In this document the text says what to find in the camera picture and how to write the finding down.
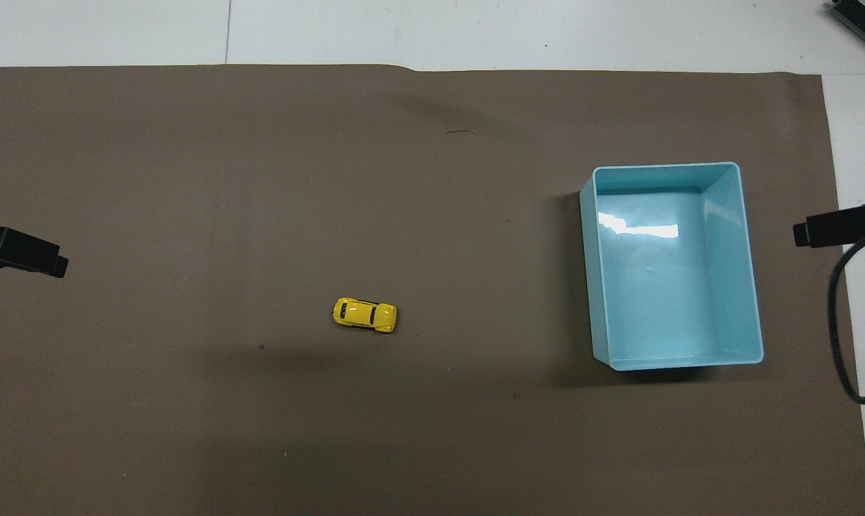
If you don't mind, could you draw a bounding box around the yellow toy beetle car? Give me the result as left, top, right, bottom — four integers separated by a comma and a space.
332, 297, 398, 335

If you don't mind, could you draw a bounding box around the black cable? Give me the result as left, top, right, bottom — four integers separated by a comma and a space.
827, 226, 865, 406

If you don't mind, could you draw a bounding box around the light blue plastic bin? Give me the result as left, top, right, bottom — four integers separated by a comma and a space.
579, 162, 765, 372

